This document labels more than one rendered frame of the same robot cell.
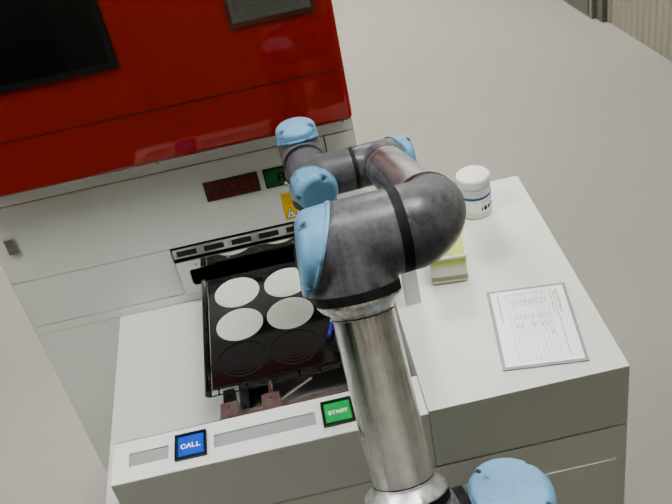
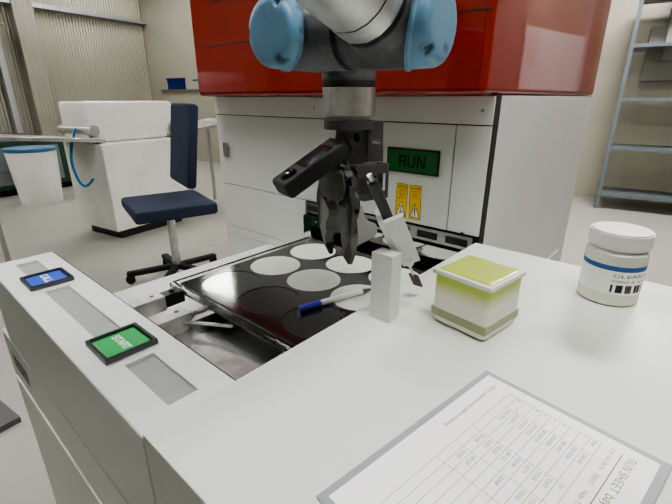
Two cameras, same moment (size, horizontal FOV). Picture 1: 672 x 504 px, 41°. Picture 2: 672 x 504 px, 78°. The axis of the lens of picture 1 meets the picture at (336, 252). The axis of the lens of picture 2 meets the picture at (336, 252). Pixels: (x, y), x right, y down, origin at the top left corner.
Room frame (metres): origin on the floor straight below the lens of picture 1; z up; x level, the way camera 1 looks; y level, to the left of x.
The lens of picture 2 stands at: (0.94, -0.39, 1.22)
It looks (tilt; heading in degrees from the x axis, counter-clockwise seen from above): 20 degrees down; 42
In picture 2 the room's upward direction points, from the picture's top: straight up
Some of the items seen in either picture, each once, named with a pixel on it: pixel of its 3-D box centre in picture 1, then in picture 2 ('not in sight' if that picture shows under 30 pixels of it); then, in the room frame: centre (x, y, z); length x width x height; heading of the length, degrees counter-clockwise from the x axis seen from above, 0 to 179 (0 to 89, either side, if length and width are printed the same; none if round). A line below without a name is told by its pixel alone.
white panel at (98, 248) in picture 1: (184, 226); (320, 184); (1.65, 0.32, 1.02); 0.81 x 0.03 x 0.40; 91
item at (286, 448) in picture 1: (275, 455); (91, 355); (1.07, 0.18, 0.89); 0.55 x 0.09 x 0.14; 91
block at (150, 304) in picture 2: (231, 422); (138, 308); (1.16, 0.26, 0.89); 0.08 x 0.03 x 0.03; 1
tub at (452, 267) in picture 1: (447, 259); (476, 295); (1.37, -0.21, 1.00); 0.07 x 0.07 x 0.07; 83
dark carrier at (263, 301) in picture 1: (290, 313); (313, 280); (1.43, 0.12, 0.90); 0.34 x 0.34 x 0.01; 1
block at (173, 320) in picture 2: (273, 412); (162, 325); (1.17, 0.18, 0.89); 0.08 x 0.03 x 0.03; 1
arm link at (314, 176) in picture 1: (320, 176); (310, 36); (1.32, 0.00, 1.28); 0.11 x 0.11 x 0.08; 5
